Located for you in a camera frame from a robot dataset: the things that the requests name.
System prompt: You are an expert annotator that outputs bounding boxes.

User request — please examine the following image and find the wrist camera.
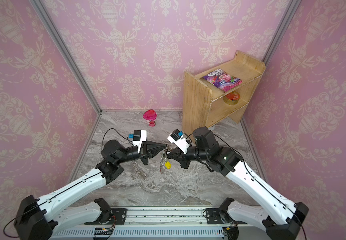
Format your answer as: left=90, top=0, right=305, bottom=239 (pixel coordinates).
left=128, top=130, right=147, bottom=153
left=167, top=129, right=190, bottom=154

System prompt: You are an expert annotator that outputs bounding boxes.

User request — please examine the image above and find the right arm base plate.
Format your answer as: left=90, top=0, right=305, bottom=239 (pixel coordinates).
left=205, top=208, right=232, bottom=225

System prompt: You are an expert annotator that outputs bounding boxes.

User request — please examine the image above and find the metal key organizer plate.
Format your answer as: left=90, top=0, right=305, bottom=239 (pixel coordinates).
left=160, top=148, right=170, bottom=174

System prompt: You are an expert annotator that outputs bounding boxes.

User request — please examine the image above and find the red lid tin can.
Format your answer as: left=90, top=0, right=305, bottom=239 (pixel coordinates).
left=223, top=91, right=240, bottom=106

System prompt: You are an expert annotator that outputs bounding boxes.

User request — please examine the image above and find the purple snack bag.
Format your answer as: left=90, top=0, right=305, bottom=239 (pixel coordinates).
left=202, top=69, right=243, bottom=92

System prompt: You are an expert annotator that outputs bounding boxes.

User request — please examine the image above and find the wooden shelf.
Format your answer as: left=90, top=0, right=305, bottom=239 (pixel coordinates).
left=182, top=51, right=265, bottom=135

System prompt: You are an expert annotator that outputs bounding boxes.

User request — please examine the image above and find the yellow key tag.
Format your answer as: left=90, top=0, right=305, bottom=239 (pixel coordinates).
left=164, top=162, right=172, bottom=169

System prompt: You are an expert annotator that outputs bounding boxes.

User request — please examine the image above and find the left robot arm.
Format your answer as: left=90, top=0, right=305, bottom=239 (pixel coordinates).
left=10, top=140, right=167, bottom=240

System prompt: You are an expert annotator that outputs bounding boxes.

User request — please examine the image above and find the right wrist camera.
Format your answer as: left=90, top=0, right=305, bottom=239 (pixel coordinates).
left=167, top=129, right=190, bottom=154

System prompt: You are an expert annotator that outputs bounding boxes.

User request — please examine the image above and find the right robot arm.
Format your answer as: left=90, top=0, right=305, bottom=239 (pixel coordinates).
left=167, top=127, right=309, bottom=240

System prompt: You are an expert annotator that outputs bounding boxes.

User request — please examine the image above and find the aluminium mounting rail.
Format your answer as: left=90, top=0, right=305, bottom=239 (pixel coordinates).
left=48, top=207, right=270, bottom=240

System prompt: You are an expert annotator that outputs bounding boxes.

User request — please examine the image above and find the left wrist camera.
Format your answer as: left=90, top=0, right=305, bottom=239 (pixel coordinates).
left=128, top=130, right=147, bottom=153

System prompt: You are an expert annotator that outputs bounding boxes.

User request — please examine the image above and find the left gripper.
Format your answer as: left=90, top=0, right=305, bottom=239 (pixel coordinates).
left=115, top=138, right=166, bottom=167

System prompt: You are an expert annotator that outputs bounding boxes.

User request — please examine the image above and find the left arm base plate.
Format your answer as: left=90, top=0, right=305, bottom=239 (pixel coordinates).
left=99, top=208, right=127, bottom=225

